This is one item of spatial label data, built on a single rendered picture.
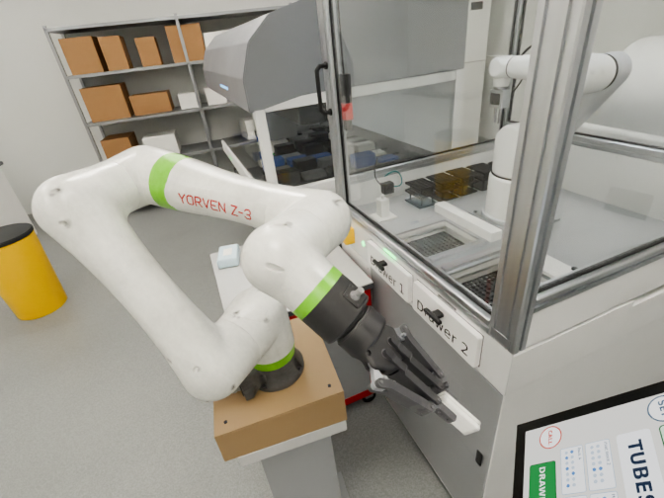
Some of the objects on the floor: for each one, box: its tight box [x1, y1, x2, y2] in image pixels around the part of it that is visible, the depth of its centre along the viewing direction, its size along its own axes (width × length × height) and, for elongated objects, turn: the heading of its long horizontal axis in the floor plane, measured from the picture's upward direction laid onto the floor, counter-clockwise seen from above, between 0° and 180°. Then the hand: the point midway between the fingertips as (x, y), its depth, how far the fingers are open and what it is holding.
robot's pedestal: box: [238, 420, 349, 498], centre depth 122 cm, size 30×30×76 cm
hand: (455, 413), depth 54 cm, fingers closed
